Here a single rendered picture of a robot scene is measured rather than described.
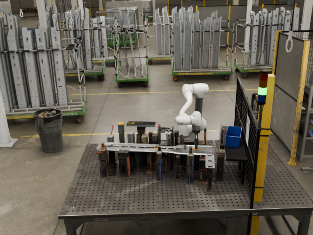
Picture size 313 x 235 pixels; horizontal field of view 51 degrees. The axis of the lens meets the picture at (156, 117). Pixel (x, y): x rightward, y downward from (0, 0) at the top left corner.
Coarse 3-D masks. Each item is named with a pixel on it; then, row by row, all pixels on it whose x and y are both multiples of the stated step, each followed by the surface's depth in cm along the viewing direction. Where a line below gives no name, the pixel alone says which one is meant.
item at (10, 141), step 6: (0, 90) 612; (0, 96) 611; (0, 102) 610; (0, 108) 610; (0, 114) 614; (0, 120) 618; (6, 120) 631; (0, 126) 623; (6, 126) 631; (0, 132) 627; (6, 132) 630; (0, 138) 632; (6, 138) 632; (12, 138) 658; (0, 144) 635; (6, 144) 635; (12, 144) 634
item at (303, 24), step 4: (308, 0) 883; (312, 0) 884; (304, 4) 898; (308, 4) 887; (312, 4) 887; (304, 8) 903; (308, 8) 891; (304, 12) 904; (308, 12) 894; (304, 16) 904; (308, 16) 898; (304, 20) 905; (308, 20) 902; (304, 24) 906; (308, 24) 906; (304, 28) 910; (308, 28) 910; (300, 32) 914; (304, 32) 913; (308, 32) 914; (304, 36) 917
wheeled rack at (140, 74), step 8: (112, 32) 923; (128, 32) 927; (136, 32) 928; (144, 32) 929; (144, 56) 954; (120, 64) 1142; (128, 64) 1130; (120, 72) 966; (128, 72) 1035; (136, 72) 1047; (144, 72) 1045; (120, 80) 973; (128, 80) 974; (136, 80) 975; (144, 80) 976
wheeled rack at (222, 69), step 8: (192, 32) 1003; (232, 40) 993; (200, 48) 1095; (232, 48) 1001; (232, 56) 1009; (176, 72) 1118; (184, 72) 1035; (192, 72) 1032; (200, 72) 1030; (208, 72) 1028; (216, 72) 1027; (224, 72) 1026; (232, 72) 1025; (176, 80) 1048
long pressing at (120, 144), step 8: (112, 144) 399; (120, 144) 398; (128, 144) 398; (136, 144) 397; (144, 144) 396; (152, 144) 395; (168, 152) 377; (176, 152) 375; (184, 152) 374; (200, 152) 373; (208, 152) 373
